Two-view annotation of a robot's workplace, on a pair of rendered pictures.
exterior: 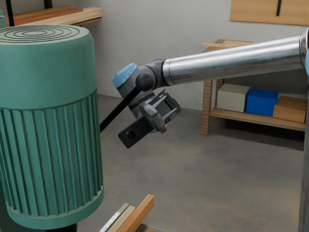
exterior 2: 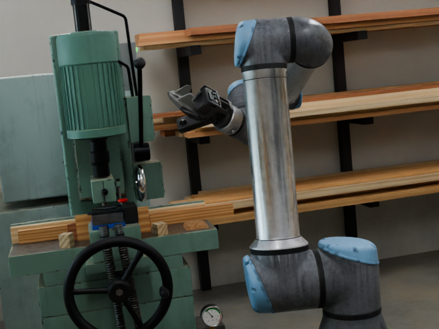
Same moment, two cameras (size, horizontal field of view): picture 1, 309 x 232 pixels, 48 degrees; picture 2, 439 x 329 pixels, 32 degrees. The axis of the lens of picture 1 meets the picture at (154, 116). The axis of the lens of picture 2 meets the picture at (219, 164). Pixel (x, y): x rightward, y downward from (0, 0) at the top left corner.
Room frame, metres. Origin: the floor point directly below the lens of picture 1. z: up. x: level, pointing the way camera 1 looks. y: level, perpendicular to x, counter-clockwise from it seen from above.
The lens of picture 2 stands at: (-0.54, -1.88, 1.37)
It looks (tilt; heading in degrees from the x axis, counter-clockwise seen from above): 7 degrees down; 53
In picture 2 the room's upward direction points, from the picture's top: 5 degrees counter-clockwise
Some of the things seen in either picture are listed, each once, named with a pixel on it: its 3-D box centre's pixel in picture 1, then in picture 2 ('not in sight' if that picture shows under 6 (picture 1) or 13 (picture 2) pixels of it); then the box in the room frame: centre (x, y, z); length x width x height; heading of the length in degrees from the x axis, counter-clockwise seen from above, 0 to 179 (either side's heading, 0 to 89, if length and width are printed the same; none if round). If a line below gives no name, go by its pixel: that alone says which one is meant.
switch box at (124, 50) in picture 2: not in sight; (128, 66); (0.80, 0.41, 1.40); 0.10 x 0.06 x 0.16; 64
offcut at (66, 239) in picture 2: not in sight; (66, 239); (0.37, 0.12, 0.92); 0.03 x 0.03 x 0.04; 40
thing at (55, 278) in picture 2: not in sight; (112, 262); (0.51, 0.13, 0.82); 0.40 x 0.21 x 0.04; 154
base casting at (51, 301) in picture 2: not in sight; (111, 267); (0.59, 0.29, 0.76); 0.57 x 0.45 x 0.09; 64
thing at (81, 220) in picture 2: not in sight; (113, 223); (0.52, 0.11, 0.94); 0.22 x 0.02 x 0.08; 154
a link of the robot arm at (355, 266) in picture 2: not in sight; (345, 273); (0.83, -0.53, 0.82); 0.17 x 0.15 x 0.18; 148
